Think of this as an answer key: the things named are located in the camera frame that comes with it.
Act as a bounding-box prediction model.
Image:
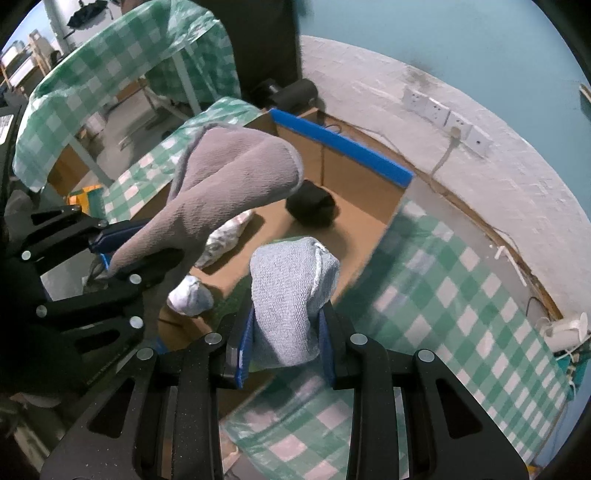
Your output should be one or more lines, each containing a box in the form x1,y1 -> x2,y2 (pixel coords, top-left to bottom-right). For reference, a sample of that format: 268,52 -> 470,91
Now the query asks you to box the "grey sock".
107,126 -> 305,342

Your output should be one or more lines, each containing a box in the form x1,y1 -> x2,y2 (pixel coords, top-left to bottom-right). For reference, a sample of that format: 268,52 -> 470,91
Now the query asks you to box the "white metal table frame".
65,46 -> 204,185

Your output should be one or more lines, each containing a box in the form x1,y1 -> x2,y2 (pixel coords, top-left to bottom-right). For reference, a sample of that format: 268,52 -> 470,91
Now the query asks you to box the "wooden shelf rack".
0,30 -> 61,93

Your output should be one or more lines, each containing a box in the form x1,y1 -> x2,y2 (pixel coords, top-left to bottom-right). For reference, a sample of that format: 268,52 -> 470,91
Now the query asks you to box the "light blue sock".
249,237 -> 341,367

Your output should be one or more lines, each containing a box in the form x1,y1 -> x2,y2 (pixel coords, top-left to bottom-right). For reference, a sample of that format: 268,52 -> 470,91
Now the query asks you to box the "white patterned sock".
196,209 -> 254,268

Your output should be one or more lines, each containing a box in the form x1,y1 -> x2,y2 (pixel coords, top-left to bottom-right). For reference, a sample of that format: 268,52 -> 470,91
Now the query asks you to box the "white small appliance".
540,312 -> 589,354

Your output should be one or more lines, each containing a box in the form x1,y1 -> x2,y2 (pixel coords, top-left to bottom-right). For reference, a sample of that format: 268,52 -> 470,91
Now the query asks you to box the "black partition panel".
222,0 -> 303,100

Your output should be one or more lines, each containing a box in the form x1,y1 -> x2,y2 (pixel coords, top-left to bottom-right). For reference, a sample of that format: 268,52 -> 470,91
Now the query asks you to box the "brown cardboard carton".
46,143 -> 93,195

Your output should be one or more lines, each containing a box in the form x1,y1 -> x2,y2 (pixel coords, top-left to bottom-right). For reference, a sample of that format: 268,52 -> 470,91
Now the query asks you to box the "blue cardboard box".
154,108 -> 415,416

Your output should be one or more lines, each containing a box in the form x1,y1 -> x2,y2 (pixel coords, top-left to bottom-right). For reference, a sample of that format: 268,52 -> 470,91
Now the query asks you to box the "white cable duct piece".
496,247 -> 525,287

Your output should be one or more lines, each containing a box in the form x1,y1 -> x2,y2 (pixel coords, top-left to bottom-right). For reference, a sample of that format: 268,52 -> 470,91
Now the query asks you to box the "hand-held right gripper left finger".
39,302 -> 254,480

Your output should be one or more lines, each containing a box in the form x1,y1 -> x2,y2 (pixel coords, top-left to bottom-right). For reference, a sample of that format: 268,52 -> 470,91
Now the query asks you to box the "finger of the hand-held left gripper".
18,205 -> 145,273
36,247 -> 185,356

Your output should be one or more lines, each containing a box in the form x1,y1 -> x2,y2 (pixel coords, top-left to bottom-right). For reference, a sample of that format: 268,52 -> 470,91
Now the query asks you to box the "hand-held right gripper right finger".
320,300 -> 529,480

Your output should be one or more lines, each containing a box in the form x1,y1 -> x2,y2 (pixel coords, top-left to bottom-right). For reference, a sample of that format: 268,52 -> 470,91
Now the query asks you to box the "fluffy white-blue sock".
167,276 -> 214,317

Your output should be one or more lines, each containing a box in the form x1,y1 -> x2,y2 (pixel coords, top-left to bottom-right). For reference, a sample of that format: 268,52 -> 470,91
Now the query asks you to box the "grey plug cable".
431,127 -> 462,178

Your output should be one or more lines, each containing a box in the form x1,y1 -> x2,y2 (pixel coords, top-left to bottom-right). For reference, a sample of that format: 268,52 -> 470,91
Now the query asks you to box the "teal plastic basket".
554,351 -> 578,384

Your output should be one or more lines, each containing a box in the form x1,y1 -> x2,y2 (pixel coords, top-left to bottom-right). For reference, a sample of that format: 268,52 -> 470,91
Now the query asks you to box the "black cylinder device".
252,78 -> 319,109

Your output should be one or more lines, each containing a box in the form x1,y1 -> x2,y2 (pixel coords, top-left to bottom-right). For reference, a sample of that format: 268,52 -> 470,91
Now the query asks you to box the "black sock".
285,181 -> 337,227

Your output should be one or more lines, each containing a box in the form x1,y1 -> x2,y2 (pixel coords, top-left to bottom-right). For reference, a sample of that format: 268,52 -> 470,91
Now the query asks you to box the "black umbrella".
67,0 -> 109,28

